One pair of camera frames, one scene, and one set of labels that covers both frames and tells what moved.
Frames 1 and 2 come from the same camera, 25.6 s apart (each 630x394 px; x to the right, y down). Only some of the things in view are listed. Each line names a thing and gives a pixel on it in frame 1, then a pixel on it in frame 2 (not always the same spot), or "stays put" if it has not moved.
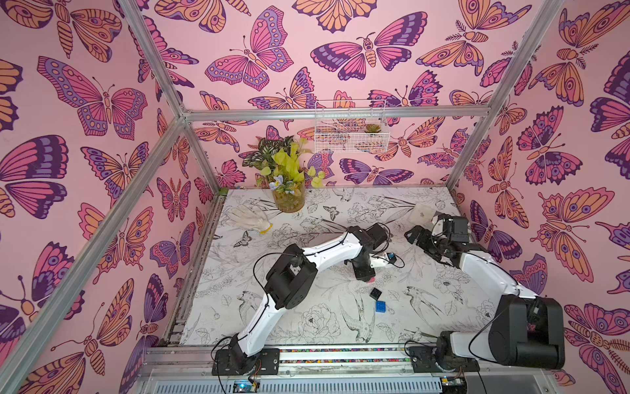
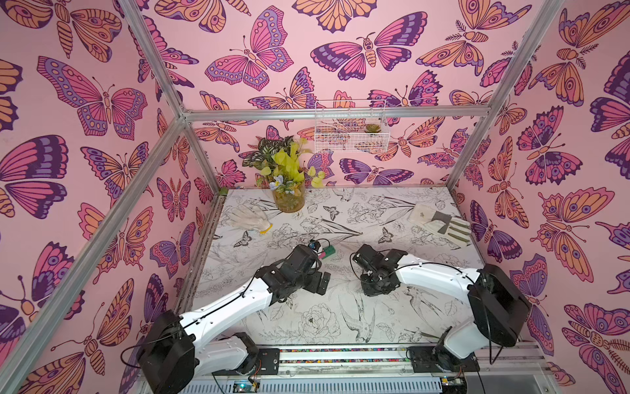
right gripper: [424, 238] -> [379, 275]
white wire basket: [356, 126] stays put
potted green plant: [280, 169] stays put
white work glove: [249, 217] stays put
